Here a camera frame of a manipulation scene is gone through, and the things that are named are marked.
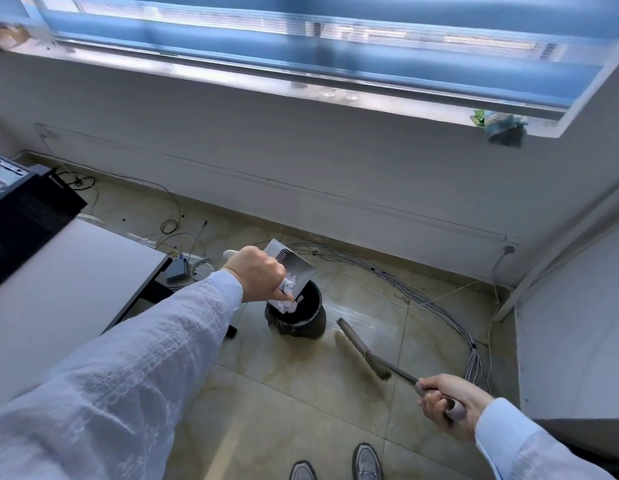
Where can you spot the person's right hand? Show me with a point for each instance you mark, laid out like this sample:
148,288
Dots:
459,399

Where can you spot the person's left hand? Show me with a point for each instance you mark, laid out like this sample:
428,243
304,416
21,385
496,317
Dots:
259,274

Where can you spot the pink paper scraps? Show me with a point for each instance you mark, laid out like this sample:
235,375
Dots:
284,307

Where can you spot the black waste bin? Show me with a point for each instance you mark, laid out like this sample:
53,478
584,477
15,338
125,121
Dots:
309,327

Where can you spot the grey broom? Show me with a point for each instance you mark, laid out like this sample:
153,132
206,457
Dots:
359,344

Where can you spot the person's left forearm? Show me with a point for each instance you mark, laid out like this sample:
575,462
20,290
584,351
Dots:
114,384

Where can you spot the person's right forearm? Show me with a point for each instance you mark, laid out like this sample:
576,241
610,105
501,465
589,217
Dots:
529,449

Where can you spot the person's right shoe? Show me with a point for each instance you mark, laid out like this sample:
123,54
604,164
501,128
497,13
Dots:
367,462

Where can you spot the person's shoe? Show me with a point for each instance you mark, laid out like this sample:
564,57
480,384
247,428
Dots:
303,472
367,462

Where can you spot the person's left shoe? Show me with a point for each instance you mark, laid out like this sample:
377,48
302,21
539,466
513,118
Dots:
303,472

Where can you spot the blue junction box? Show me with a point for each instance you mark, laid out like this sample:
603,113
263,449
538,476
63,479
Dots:
177,269

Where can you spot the white cabinet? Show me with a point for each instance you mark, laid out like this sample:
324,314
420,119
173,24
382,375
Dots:
574,319

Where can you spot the white table black legs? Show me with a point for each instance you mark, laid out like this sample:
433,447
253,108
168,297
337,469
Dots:
64,294

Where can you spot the window with blue blinds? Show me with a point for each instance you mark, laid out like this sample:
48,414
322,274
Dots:
289,54

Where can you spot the black computer tower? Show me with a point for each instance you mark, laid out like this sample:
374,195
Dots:
29,219

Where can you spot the green packet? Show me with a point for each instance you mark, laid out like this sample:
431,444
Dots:
478,118

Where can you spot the blue cloth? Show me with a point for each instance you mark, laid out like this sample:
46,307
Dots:
504,132

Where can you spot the grey wall plug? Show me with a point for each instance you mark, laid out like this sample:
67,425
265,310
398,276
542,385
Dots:
509,249

